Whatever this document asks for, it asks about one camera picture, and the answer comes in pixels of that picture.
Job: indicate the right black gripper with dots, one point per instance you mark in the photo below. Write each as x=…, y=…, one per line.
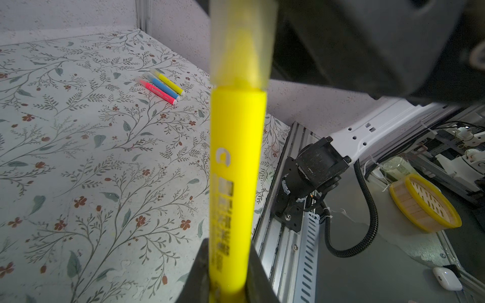
x=424, y=51

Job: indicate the yellow highlighter pen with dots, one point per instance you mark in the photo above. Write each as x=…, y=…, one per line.
x=236, y=128
x=168, y=82

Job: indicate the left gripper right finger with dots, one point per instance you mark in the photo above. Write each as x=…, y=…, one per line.
x=258, y=287

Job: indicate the pink highlighter pen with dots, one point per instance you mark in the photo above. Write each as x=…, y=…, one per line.
x=158, y=92

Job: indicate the white computer mouse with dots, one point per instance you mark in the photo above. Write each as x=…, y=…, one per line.
x=447, y=279

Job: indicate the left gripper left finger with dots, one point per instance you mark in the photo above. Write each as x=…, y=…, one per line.
x=197, y=286

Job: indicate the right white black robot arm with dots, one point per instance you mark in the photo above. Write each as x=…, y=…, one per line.
x=377, y=136

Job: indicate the blue highlighter pen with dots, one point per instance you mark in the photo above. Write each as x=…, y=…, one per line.
x=156, y=82

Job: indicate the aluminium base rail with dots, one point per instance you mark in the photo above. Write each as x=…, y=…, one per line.
x=289, y=258

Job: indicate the yellow rimmed bamboo basket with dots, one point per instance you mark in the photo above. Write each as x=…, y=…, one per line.
x=424, y=205

